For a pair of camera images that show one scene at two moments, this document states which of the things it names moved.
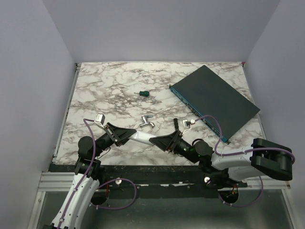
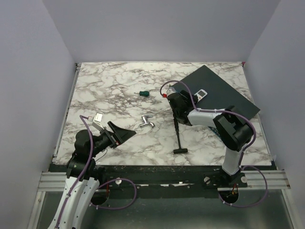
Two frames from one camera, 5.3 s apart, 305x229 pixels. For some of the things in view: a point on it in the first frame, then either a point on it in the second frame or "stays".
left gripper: (120, 135) stays
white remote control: (142, 137) → (200, 94)
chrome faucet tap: (144, 119) stays
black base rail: (116, 177) stays
